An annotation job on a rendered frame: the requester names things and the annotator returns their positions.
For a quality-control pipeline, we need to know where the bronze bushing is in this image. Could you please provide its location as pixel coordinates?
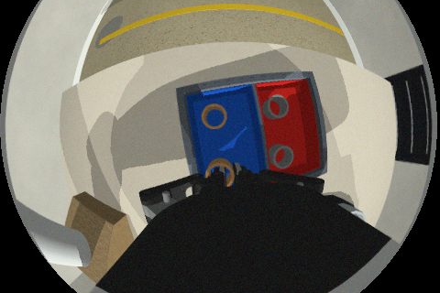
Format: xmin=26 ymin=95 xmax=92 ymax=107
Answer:
xmin=202 ymin=103 xmax=227 ymax=129
xmin=205 ymin=158 xmax=235 ymax=187

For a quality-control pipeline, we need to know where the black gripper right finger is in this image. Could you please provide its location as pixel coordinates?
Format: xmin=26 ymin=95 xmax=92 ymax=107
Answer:
xmin=233 ymin=163 xmax=325 ymax=194

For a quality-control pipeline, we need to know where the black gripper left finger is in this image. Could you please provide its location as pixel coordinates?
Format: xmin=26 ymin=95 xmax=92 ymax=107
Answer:
xmin=139 ymin=166 xmax=227 ymax=223

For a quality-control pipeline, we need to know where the grey metal sleeve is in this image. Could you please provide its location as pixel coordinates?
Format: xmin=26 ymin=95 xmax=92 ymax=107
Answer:
xmin=262 ymin=94 xmax=289 ymax=120
xmin=269 ymin=144 xmax=294 ymax=168

